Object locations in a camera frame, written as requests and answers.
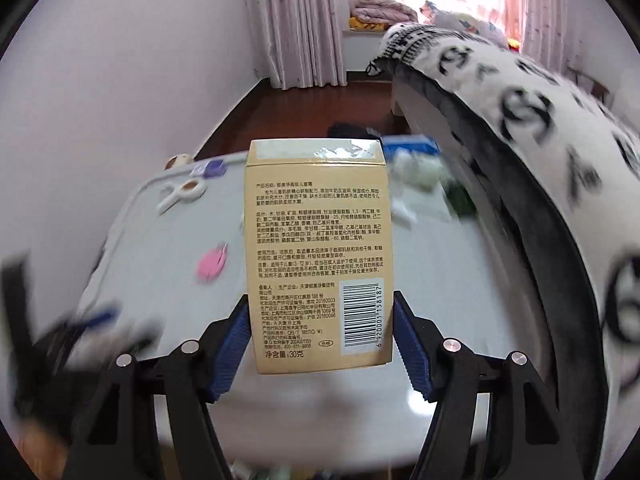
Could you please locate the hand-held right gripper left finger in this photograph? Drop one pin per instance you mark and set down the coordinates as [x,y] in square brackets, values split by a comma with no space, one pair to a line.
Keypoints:
[232,345]

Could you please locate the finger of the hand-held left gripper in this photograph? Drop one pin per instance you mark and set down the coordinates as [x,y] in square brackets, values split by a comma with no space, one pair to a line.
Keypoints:
[97,319]

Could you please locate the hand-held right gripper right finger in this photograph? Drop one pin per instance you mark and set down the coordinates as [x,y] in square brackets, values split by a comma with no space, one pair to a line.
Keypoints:
[410,345]

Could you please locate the beige cardboard box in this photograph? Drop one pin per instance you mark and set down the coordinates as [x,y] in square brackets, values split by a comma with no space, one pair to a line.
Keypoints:
[315,260]

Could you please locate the white clip with brown spot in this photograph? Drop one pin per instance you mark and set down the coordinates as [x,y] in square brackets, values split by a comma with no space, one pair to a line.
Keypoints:
[180,192]

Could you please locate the white jar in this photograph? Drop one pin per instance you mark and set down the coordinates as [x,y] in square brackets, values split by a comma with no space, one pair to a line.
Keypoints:
[415,170]

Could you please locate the small round white-brown object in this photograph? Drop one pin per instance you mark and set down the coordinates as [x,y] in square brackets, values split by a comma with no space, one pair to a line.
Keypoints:
[177,161]

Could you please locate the small purple box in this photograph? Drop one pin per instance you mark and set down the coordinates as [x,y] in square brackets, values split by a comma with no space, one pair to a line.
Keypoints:
[212,167]

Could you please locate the blue and white box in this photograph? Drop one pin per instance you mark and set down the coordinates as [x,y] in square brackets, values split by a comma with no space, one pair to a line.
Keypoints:
[410,144]

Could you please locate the black cloth item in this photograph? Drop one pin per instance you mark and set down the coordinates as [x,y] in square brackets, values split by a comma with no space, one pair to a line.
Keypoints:
[350,131]

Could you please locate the black and white printed blanket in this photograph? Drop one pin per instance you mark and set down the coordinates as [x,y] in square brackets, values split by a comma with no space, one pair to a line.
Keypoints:
[540,125]

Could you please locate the white headboard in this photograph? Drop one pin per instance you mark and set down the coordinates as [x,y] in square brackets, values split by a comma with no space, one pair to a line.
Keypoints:
[627,100]

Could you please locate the colourful bedding pile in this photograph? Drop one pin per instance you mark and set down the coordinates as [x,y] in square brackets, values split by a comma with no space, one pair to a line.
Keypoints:
[460,20]

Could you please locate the pink patterned curtain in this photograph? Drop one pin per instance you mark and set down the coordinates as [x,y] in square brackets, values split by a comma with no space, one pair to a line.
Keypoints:
[545,5]
[295,20]

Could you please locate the stack of folded quilts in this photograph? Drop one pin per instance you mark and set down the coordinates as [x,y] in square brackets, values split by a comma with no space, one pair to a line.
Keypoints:
[380,12]

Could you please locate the white bed frame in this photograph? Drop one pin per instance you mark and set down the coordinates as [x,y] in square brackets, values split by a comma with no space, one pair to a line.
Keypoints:
[400,102]

